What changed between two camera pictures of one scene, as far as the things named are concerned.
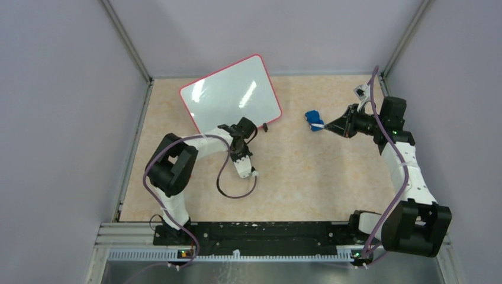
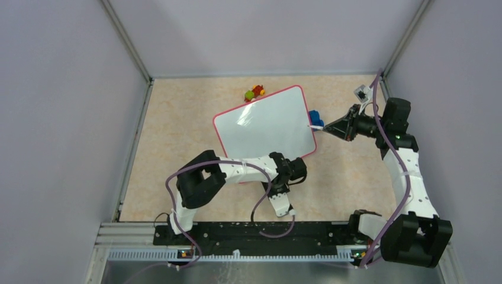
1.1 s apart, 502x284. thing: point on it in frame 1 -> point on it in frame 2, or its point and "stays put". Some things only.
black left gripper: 246,152 -> 283,189
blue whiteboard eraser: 312,117 stays put
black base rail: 225,238 stays put
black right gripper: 345,125 stays put
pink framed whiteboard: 243,89 -> 280,122
